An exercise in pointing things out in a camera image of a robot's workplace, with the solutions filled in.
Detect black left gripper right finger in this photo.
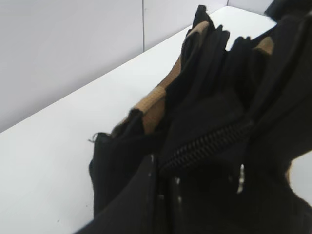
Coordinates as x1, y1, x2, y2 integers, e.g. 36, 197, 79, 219
166, 167, 312, 234

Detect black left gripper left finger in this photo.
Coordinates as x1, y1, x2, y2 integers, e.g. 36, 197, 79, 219
77, 155, 157, 234

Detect black tote bag tan handles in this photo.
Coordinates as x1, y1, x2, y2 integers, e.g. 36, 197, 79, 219
89, 0, 312, 221

